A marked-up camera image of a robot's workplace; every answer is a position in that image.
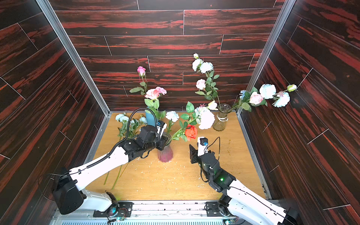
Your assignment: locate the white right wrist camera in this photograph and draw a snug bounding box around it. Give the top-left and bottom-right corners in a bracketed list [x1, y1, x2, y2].
[197, 136, 209, 157]

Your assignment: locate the teal ceramic vase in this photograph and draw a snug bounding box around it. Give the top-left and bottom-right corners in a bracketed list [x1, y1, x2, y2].
[145, 106, 158, 127]

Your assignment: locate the white printed ribbon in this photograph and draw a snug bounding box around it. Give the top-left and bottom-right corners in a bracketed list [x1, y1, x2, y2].
[217, 115, 228, 122]

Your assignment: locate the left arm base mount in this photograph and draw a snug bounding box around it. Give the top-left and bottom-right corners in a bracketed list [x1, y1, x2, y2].
[93, 192, 134, 219]

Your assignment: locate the clear ribbed glass vase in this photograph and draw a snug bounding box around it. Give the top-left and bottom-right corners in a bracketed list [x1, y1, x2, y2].
[212, 103, 231, 131]

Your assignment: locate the pink rose bud stem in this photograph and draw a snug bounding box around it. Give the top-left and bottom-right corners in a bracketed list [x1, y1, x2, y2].
[130, 66, 148, 97]

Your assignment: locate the blue carnation flower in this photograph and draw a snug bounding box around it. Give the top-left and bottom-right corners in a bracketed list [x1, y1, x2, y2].
[166, 111, 179, 133]

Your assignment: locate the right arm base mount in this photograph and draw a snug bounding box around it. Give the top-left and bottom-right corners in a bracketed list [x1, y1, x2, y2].
[204, 194, 243, 218]

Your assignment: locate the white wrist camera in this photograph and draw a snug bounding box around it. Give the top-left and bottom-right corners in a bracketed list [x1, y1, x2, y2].
[156, 120, 167, 138]
[197, 136, 209, 157]

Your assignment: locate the black coiled left cable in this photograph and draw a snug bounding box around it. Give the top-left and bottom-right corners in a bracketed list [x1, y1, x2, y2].
[84, 107, 158, 169]

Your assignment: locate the pink carnation flower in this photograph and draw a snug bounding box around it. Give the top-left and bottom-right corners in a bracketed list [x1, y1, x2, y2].
[155, 87, 167, 95]

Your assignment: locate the blue pink flower spray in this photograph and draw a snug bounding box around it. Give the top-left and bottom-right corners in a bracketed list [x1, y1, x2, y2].
[231, 84, 297, 112]

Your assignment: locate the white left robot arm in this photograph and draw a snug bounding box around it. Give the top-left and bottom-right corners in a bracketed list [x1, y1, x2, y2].
[52, 121, 169, 217]

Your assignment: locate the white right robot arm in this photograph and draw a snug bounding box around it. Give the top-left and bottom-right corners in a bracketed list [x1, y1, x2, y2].
[189, 144, 300, 225]

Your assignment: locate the red rose flower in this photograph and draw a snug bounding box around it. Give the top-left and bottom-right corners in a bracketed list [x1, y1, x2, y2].
[184, 125, 198, 141]

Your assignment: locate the pink rose leafy stem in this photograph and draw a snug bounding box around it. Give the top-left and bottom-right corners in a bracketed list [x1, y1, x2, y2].
[144, 89, 166, 120]

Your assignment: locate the blue pink glass vase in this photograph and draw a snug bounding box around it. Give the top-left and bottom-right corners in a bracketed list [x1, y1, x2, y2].
[157, 132, 173, 163]

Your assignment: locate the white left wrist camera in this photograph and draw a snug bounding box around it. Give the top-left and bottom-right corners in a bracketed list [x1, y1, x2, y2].
[156, 120, 167, 138]

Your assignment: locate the small blue flower sprig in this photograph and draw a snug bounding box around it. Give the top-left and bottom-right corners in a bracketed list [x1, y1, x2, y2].
[103, 112, 147, 190]

